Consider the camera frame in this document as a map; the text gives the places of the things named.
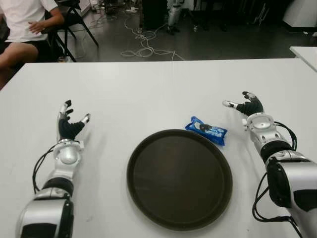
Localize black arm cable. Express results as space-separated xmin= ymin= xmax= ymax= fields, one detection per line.
xmin=252 ymin=120 xmax=302 ymax=235
xmin=33 ymin=143 xmax=60 ymax=193

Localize silver humanoid robot legs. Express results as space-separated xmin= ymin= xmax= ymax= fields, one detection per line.
xmin=166 ymin=0 xmax=184 ymax=34

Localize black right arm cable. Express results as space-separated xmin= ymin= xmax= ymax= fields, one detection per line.
xmin=252 ymin=120 xmax=302 ymax=235

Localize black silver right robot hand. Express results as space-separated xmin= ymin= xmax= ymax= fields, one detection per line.
xmin=222 ymin=91 xmax=264 ymax=117

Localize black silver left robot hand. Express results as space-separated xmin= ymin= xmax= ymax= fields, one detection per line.
xmin=56 ymin=99 xmax=91 ymax=142

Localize seated person in white shirt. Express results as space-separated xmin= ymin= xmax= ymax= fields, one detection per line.
xmin=0 ymin=0 xmax=65 ymax=90

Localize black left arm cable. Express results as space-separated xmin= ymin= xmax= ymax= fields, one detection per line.
xmin=33 ymin=143 xmax=60 ymax=193

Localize blue Oreo cookie pack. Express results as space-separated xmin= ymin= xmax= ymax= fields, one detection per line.
xmin=185 ymin=116 xmax=228 ymax=148

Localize black folding chair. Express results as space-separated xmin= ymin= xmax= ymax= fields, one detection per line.
xmin=41 ymin=0 xmax=100 ymax=62

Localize white tangled floor cable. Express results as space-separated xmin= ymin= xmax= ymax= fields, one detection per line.
xmin=120 ymin=14 xmax=185 ymax=61

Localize white side table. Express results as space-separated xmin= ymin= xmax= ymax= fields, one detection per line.
xmin=289 ymin=46 xmax=317 ymax=74

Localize white cabinet with black base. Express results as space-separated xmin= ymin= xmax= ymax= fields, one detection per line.
xmin=282 ymin=0 xmax=317 ymax=33

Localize round dark brown tray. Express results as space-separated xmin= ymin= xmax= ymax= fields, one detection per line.
xmin=126 ymin=128 xmax=233 ymax=229

